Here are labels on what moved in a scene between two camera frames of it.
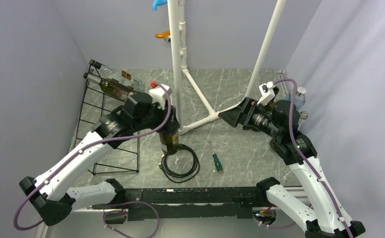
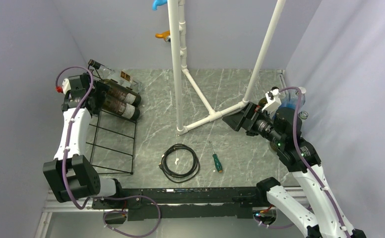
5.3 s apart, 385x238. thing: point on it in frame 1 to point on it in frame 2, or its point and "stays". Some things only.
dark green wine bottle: (112, 87) stays
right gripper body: (256, 117) stays
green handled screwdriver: (218, 164) stays
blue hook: (157, 3) stays
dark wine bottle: (169, 143) to (122, 108)
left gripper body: (156, 116) to (100, 90)
